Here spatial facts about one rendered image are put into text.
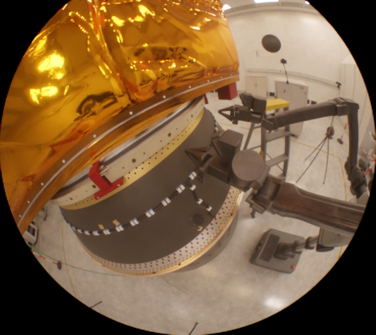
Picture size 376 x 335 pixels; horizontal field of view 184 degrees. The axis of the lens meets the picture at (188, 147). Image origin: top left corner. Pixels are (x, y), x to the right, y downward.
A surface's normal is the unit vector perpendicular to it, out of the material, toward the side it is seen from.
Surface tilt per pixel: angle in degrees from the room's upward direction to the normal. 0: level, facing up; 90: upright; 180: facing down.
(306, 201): 32
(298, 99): 90
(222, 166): 10
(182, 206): 62
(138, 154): 90
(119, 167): 90
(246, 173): 23
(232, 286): 0
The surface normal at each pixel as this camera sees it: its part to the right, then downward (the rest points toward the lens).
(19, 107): 0.69, 0.22
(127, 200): 0.37, -0.04
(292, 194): -0.70, -0.65
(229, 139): -0.11, -0.73
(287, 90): -0.68, 0.56
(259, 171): -0.33, -0.48
